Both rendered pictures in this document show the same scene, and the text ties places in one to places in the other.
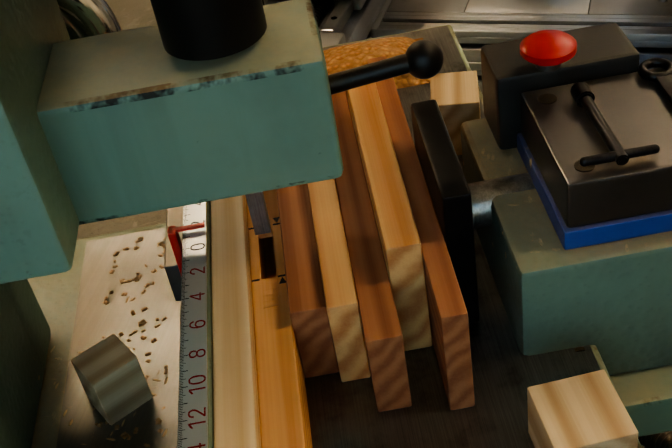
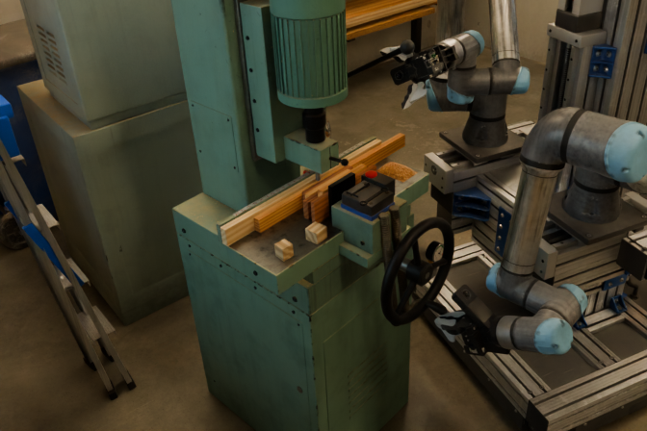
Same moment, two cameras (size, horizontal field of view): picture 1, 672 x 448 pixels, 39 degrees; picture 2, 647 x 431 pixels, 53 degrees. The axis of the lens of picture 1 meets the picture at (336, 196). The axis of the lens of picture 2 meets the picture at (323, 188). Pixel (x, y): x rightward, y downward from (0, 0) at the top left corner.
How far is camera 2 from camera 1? 132 cm
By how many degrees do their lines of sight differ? 37
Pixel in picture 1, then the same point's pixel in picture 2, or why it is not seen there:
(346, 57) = (391, 165)
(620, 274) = (346, 216)
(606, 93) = (373, 188)
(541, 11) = not seen: hidden behind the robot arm
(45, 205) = (274, 150)
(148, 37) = not seen: hidden behind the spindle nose
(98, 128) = (290, 143)
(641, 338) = (349, 235)
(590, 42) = (383, 179)
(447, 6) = (506, 181)
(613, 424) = (316, 231)
